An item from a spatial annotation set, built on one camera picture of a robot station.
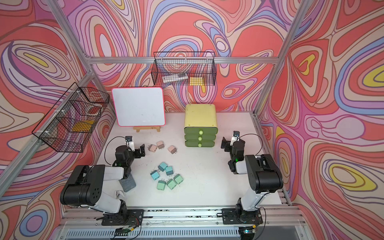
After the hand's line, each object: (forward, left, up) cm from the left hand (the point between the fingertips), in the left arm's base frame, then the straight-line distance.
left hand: (137, 144), depth 94 cm
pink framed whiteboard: (+25, +2, +10) cm, 27 cm away
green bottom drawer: (+2, -39, -2) cm, 39 cm away
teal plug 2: (-18, -13, -5) cm, 23 cm away
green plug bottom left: (-23, -17, -5) cm, 29 cm away
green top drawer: (+1, -40, +13) cm, 42 cm away
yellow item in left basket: (-5, +18, +25) cm, 31 cm away
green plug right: (-20, -27, -5) cm, 34 cm away
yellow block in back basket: (+28, -38, +28) cm, 55 cm away
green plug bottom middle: (-23, -23, -5) cm, 33 cm away
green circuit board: (-45, -1, -9) cm, 46 cm away
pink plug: (+1, -8, -5) cm, 10 cm away
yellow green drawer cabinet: (+4, -39, +16) cm, 43 cm away
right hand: (+3, -61, 0) cm, 61 cm away
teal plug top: (-12, -17, -5) cm, 21 cm away
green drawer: (+2, -40, +6) cm, 40 cm away
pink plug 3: (-1, -22, -4) cm, 22 cm away
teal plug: (-15, -21, -6) cm, 26 cm away
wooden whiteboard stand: (+16, +5, -3) cm, 17 cm away
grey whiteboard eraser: (-23, +1, -5) cm, 24 cm away
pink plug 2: (+3, -14, -4) cm, 14 cm away
